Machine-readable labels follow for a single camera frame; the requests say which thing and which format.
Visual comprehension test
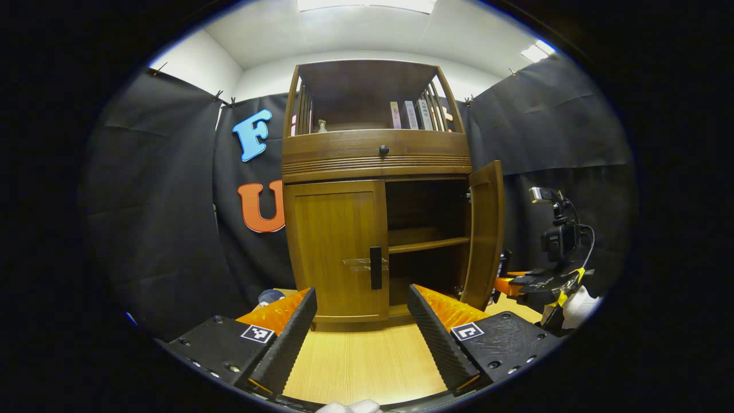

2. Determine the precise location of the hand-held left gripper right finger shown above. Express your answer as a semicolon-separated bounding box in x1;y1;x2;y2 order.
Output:
406;284;565;396

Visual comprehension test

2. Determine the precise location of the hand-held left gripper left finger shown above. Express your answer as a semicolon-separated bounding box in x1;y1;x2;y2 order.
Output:
163;287;318;400

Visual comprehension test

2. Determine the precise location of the wooden shoe cabinet door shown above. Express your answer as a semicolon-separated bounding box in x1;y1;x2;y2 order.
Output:
460;161;505;310
284;180;389;322

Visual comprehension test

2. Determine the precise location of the wooden double-door shoe cabinet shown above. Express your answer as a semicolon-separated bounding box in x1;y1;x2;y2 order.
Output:
281;59;474;332

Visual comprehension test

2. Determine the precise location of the wooden inner shelf board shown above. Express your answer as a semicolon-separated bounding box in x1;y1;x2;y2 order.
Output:
389;237;471;255

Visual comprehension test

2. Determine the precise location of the clear tape strip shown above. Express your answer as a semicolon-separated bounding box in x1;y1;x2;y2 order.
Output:
343;258;389;272

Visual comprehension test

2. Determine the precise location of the black backdrop cloth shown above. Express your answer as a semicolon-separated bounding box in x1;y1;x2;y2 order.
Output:
80;54;638;345

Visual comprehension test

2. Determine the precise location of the small ceiling light panel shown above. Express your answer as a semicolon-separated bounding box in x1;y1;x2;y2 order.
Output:
521;40;556;63

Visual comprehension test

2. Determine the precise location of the wooden drawer front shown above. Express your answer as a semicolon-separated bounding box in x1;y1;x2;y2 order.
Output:
282;129;473;184

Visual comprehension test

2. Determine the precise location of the large ceiling light panel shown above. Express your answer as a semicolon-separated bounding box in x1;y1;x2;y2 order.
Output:
296;0;438;14

